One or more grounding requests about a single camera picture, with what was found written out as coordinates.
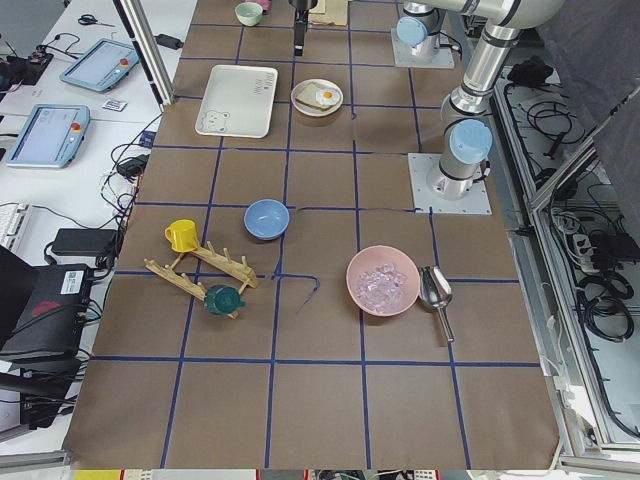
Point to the metal scoop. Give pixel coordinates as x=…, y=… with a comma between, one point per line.
x=436, y=293

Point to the bread slice on plate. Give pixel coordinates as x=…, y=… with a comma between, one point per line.
x=305, y=95

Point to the teach pendant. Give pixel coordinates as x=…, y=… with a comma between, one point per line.
x=51, y=137
x=102, y=66

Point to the yellow mug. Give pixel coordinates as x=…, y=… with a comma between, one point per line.
x=182, y=235

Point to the aluminium frame post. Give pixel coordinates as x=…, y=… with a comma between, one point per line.
x=135, y=22

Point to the fried egg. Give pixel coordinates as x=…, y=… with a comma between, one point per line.
x=325, y=98

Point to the white round plate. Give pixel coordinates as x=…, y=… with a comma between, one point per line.
x=311, y=112

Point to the blue bowl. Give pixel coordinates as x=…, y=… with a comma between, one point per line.
x=266, y=219

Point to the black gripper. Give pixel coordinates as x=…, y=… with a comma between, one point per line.
x=300, y=4

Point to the white bear tray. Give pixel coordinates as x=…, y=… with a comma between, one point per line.
x=237, y=102

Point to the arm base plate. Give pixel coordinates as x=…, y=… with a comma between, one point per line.
x=416, y=49
x=433, y=192

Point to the pink cloth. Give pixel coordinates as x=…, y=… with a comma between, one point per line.
x=265, y=4

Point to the green bowl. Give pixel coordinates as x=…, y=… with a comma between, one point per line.
x=249, y=13

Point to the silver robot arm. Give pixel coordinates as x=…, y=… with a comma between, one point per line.
x=419, y=29
x=467, y=140

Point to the near teach pendant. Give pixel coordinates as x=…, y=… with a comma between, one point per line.
x=51, y=137

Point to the dark green mug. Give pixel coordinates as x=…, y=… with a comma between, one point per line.
x=223, y=300

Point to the black power adapter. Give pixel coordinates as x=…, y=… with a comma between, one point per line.
x=168, y=41

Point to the pink bowl with ice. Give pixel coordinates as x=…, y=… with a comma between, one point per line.
x=382, y=280

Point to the far teach pendant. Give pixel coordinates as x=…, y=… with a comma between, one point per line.
x=102, y=66

